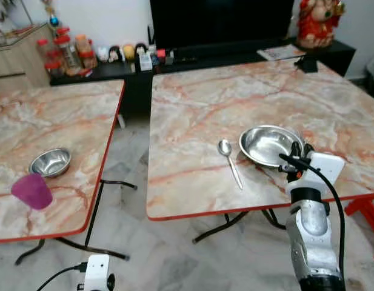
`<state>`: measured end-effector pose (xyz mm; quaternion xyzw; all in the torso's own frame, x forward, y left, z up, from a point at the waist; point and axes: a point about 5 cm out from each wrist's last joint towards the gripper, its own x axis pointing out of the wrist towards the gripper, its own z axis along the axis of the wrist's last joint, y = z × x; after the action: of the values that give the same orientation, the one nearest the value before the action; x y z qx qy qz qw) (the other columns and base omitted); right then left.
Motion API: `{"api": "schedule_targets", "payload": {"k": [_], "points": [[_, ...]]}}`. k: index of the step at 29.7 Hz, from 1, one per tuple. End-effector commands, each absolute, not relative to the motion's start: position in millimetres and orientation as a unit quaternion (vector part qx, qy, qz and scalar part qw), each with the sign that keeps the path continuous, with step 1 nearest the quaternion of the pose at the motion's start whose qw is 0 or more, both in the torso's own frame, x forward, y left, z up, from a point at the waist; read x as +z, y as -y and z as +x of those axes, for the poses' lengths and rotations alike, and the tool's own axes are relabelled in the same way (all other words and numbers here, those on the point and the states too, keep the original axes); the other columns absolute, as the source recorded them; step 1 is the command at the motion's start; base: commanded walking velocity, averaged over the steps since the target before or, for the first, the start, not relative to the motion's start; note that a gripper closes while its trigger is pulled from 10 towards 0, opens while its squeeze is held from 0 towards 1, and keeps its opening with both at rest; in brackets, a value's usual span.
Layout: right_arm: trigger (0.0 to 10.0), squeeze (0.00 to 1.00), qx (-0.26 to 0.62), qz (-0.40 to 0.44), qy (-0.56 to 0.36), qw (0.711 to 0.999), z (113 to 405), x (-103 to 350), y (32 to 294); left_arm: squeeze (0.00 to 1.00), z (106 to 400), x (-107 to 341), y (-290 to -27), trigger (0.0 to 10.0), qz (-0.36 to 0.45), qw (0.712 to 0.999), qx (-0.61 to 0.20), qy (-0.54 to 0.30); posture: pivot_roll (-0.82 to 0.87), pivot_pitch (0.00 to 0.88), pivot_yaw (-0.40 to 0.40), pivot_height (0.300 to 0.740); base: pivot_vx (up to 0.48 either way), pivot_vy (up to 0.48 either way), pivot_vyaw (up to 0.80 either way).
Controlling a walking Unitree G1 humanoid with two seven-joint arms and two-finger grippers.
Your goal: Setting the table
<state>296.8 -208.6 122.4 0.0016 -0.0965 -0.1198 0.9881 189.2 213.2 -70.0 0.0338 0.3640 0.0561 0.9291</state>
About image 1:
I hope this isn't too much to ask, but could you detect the marble-pattern folding table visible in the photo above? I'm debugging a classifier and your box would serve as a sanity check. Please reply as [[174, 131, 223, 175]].
[[145, 58, 374, 244], [0, 79, 139, 266]]

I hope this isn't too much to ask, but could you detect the small steel bowl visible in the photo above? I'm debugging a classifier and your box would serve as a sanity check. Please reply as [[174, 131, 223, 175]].
[[29, 147, 72, 178]]

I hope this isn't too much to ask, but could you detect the large steel bowl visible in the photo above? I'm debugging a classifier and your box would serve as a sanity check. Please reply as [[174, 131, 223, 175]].
[[239, 125, 306, 169]]

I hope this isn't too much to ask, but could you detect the yellow round figurine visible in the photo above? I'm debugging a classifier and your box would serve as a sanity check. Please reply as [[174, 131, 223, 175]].
[[123, 44, 136, 61]]

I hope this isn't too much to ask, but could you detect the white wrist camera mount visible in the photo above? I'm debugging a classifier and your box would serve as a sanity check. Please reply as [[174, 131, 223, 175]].
[[84, 255, 110, 291], [302, 152, 346, 193]]

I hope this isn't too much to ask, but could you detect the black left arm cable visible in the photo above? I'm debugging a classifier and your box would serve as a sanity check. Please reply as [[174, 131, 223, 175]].
[[36, 262, 88, 291]]

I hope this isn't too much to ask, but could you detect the colourful magazine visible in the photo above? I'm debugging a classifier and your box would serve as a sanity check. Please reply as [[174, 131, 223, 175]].
[[257, 44, 306, 61]]

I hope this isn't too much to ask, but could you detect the small black block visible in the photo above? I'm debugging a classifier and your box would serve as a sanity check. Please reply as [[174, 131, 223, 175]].
[[294, 56, 319, 73]]

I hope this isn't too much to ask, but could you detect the dark grey bag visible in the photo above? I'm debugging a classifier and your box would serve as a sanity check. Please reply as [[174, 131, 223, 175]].
[[364, 55, 374, 101]]

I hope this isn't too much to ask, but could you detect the wooden drawer cabinet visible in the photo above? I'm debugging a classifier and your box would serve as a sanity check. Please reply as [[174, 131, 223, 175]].
[[0, 23, 54, 95]]

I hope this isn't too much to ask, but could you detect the jar of orange snacks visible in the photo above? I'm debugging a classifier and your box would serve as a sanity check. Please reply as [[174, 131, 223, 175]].
[[76, 34, 92, 55]]

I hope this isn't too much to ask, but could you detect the red plastic stool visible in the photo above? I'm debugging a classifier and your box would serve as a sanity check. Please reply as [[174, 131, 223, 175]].
[[344, 195, 374, 266]]

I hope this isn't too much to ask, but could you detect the purple plastic cup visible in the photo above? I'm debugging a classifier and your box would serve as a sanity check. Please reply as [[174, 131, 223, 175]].
[[10, 173, 53, 210]]

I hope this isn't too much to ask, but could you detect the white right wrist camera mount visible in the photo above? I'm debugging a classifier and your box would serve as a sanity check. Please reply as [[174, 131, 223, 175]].
[[302, 152, 346, 193]]

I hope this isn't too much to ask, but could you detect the large clear jar red lid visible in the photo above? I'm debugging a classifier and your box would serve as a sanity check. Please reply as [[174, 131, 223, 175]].
[[56, 35, 78, 70]]

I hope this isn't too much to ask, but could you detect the black and white figurine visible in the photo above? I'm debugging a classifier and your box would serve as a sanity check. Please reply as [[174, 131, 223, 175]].
[[109, 45, 124, 63]]

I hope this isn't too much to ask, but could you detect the black television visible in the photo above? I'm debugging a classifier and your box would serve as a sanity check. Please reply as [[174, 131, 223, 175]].
[[149, 0, 302, 50]]

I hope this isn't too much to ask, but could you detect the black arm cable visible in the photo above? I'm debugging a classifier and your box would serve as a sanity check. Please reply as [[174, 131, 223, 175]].
[[36, 262, 88, 291], [279, 153, 347, 286]]

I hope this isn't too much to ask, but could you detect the small white box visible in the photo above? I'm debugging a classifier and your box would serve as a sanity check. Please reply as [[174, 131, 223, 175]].
[[139, 53, 153, 71]]

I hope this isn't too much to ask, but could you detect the small jar red lid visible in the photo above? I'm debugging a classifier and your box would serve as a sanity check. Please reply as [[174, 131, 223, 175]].
[[46, 59, 62, 76], [81, 50, 96, 69]]

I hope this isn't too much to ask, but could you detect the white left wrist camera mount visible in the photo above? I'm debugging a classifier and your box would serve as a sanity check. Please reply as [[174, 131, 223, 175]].
[[84, 255, 110, 291]]

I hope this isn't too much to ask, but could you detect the red seated statue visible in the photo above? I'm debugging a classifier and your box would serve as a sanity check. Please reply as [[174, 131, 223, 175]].
[[296, 0, 346, 49]]

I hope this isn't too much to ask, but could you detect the silver spoon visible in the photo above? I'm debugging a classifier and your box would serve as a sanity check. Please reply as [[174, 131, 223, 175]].
[[217, 139, 244, 191]]

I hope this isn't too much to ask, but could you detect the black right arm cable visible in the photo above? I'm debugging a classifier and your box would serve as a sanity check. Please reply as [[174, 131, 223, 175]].
[[279, 153, 347, 286]]

